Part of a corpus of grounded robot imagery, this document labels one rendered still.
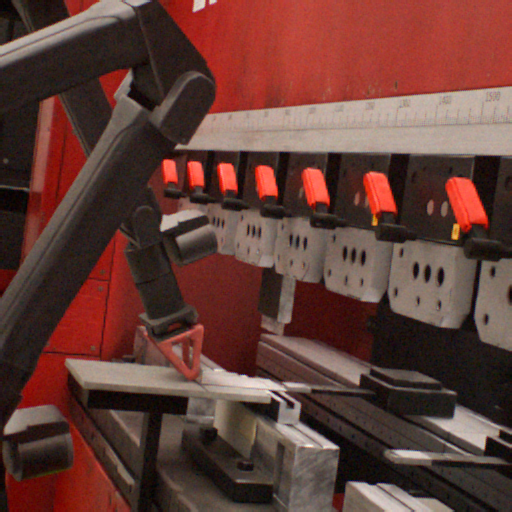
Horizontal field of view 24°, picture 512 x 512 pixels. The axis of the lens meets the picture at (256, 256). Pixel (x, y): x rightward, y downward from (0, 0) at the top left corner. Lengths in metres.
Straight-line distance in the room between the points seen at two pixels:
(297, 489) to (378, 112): 0.50
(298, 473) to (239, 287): 1.13
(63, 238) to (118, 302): 1.40
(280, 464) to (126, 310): 1.03
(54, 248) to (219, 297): 1.46
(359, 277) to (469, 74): 0.29
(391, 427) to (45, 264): 0.84
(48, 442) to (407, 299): 0.40
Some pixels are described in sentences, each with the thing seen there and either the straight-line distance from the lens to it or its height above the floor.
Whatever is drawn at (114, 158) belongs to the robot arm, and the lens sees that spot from 1.19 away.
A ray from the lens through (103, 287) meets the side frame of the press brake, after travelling 2.59.
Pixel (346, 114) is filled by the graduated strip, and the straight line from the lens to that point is 1.48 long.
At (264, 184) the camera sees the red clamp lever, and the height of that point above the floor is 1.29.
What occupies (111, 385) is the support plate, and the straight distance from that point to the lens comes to 1.65.
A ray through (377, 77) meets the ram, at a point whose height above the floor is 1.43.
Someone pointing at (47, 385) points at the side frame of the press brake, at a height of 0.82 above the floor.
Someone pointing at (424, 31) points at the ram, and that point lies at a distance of 1.31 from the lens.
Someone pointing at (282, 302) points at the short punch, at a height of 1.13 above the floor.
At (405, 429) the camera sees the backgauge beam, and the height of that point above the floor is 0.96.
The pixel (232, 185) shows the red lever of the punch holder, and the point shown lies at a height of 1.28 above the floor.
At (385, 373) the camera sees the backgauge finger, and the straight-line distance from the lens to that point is 1.85.
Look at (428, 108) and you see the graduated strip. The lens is 1.27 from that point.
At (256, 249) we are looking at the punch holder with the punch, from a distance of 1.74.
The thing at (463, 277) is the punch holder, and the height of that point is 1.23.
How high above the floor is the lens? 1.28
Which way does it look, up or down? 3 degrees down
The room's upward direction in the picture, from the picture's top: 8 degrees clockwise
